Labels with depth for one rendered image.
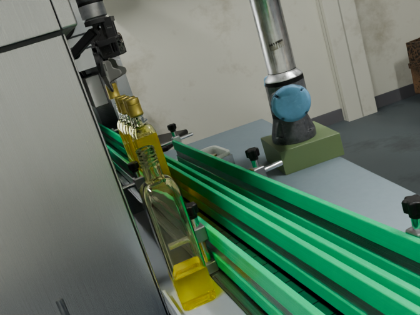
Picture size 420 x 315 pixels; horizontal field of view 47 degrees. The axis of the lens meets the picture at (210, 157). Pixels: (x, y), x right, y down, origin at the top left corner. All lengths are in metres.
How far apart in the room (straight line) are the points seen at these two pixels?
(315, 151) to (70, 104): 1.02
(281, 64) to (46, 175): 0.87
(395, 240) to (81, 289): 0.47
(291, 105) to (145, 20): 3.09
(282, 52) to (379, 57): 3.65
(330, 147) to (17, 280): 1.12
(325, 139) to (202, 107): 2.96
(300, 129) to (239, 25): 3.00
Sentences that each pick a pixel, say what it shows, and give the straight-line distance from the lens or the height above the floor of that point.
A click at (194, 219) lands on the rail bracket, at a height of 0.98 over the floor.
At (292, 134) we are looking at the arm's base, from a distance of 1.60.
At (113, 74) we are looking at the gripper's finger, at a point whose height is 1.22.
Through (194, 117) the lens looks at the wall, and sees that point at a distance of 4.49.
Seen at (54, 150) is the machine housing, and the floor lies 1.18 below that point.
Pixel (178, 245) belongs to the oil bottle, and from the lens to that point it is 0.74.
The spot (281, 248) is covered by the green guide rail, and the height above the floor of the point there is 0.93.
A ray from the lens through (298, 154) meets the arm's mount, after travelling 1.59.
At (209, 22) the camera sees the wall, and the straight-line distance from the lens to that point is 4.48.
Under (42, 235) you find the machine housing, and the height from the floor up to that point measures 1.06.
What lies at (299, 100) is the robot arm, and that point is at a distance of 1.44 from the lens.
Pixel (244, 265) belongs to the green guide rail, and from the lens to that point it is 0.71.
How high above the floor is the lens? 1.29
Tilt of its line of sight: 15 degrees down
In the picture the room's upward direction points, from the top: 18 degrees counter-clockwise
